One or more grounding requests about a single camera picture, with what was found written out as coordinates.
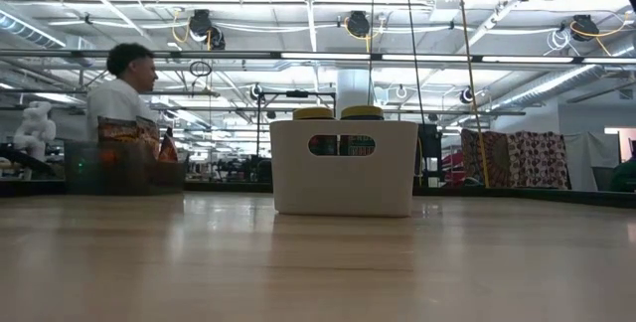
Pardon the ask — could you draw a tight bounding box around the dark red patterned cloth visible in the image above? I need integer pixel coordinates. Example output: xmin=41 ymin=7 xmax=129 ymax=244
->
xmin=459 ymin=127 xmax=518 ymax=188

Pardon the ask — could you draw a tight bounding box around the silver ventilation duct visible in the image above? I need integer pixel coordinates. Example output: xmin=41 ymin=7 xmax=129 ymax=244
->
xmin=0 ymin=9 xmax=69 ymax=49
xmin=489 ymin=38 xmax=636 ymax=110

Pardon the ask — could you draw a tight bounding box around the dark grey plastic bin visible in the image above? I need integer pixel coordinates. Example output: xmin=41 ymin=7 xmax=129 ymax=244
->
xmin=63 ymin=137 xmax=189 ymax=197

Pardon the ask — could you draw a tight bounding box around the yellow hanging cable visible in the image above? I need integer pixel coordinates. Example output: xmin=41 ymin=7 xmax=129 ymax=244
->
xmin=455 ymin=0 xmax=492 ymax=189

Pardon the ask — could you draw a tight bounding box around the white column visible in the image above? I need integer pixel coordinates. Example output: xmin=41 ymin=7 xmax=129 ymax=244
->
xmin=336 ymin=68 xmax=372 ymax=109

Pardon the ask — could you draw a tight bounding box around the long light bar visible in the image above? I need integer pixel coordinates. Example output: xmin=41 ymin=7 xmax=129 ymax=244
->
xmin=0 ymin=49 xmax=636 ymax=65

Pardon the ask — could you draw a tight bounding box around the yellow lid spice jar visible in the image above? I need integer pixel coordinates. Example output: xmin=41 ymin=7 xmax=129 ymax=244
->
xmin=291 ymin=106 xmax=340 ymax=158
xmin=339 ymin=105 xmax=386 ymax=158

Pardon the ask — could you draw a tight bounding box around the thin black hanging cable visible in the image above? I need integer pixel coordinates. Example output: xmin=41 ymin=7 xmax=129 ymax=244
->
xmin=366 ymin=0 xmax=377 ymax=109

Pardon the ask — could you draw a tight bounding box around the person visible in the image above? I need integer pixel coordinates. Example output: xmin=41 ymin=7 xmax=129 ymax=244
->
xmin=609 ymin=156 xmax=636 ymax=193
xmin=86 ymin=42 xmax=161 ymax=142

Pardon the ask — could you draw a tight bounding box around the grey cloth sheet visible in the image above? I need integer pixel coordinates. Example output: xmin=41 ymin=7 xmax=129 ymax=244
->
xmin=563 ymin=131 xmax=622 ymax=193

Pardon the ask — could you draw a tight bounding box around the black computer case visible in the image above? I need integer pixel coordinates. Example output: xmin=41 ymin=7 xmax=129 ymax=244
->
xmin=416 ymin=122 xmax=444 ymax=189

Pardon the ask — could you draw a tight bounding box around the black aluminium table frame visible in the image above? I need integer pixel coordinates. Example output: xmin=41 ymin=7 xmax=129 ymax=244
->
xmin=0 ymin=178 xmax=636 ymax=210

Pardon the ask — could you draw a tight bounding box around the white plastic bin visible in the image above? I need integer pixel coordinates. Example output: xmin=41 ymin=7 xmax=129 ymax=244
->
xmin=269 ymin=119 xmax=420 ymax=219

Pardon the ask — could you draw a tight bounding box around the white robot figure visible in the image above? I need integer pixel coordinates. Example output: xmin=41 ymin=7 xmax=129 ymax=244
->
xmin=13 ymin=100 xmax=57 ymax=162

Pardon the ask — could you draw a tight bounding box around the white red patterned cloth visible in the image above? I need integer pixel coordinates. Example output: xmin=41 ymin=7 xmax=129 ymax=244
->
xmin=514 ymin=130 xmax=572 ymax=191

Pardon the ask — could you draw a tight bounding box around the black hanging cable loop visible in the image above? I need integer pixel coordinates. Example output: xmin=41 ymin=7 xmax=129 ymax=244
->
xmin=188 ymin=60 xmax=214 ymax=79

